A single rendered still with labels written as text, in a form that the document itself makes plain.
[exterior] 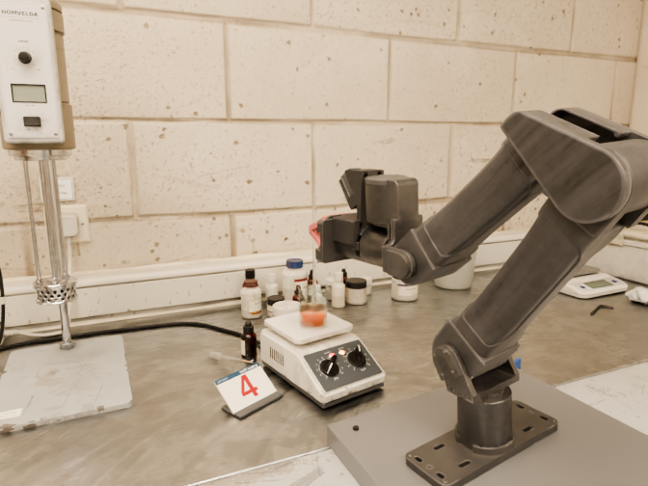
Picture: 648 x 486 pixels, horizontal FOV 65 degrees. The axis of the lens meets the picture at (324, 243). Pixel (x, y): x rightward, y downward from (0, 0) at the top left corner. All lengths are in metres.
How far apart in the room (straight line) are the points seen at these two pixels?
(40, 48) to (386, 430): 0.71
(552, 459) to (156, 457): 0.49
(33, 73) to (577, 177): 0.71
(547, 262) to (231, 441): 0.48
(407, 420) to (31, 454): 0.50
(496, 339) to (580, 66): 1.46
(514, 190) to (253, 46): 0.91
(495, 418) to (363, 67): 1.02
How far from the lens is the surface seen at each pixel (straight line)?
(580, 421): 0.76
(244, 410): 0.81
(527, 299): 0.54
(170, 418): 0.83
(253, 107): 1.29
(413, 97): 1.49
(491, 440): 0.65
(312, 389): 0.82
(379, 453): 0.67
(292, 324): 0.90
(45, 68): 0.86
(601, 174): 0.45
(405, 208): 0.66
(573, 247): 0.49
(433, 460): 0.64
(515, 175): 0.52
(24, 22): 0.87
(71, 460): 0.78
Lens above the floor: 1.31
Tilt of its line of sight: 12 degrees down
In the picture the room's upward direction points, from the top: straight up
